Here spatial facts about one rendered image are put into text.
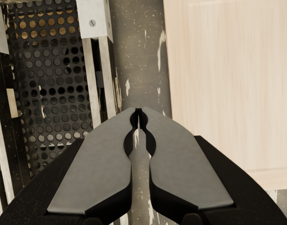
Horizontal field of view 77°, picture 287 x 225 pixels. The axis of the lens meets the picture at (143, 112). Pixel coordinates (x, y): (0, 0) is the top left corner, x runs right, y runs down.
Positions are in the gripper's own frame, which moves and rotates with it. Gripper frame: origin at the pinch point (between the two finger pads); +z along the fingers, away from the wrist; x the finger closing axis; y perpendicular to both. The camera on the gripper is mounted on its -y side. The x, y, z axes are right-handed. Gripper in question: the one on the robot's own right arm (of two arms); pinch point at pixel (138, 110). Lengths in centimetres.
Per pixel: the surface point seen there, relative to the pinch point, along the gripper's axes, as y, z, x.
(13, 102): 16, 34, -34
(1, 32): -1, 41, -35
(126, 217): 39.8, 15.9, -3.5
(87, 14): -5.6, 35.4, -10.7
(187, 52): 3.2, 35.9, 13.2
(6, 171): 29.1, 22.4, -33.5
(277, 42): 1, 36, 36
